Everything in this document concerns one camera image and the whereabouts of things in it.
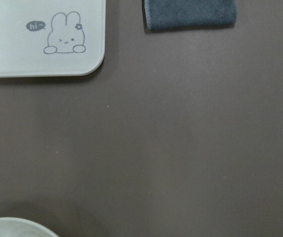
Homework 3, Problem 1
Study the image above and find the pale green round plate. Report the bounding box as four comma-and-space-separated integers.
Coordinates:
0, 217, 58, 237

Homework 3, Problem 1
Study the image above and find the white bunny print tray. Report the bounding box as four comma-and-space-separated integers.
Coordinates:
0, 0, 106, 78

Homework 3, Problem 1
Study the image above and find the blue folded cloth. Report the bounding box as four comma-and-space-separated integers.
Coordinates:
143, 0, 237, 31

